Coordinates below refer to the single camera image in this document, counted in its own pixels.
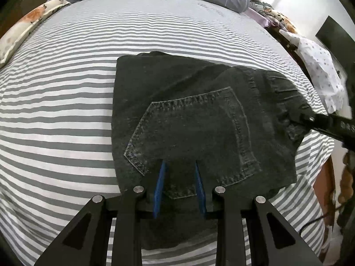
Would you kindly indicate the grey white striped bed sheet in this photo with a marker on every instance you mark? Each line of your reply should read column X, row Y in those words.
column 55, row 116

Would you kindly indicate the white dotted cloth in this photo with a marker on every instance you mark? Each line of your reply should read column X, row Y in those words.
column 319, row 66

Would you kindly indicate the floral print pillow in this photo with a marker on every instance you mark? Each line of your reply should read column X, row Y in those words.
column 25, row 25

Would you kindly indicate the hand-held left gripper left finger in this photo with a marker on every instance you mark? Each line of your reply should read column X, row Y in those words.
column 160, row 188

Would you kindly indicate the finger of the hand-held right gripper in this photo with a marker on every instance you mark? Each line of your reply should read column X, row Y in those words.
column 327, row 122

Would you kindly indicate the brown wooden bed frame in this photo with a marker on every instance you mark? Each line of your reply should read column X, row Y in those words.
column 328, row 188

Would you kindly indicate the black flat screen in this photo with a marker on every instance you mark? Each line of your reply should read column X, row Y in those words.
column 335, row 41

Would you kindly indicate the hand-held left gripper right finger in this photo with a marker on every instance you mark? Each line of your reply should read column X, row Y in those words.
column 200, row 191

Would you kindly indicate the person's right hand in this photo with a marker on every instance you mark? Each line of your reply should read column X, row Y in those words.
column 349, row 177

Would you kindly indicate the floral patterned cloth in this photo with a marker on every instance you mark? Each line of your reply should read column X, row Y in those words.
column 277, row 16

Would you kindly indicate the dark grey denim pants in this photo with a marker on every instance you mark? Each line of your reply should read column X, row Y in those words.
column 194, row 122

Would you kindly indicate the carved brown wooden headboard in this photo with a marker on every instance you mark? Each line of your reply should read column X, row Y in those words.
column 30, row 0

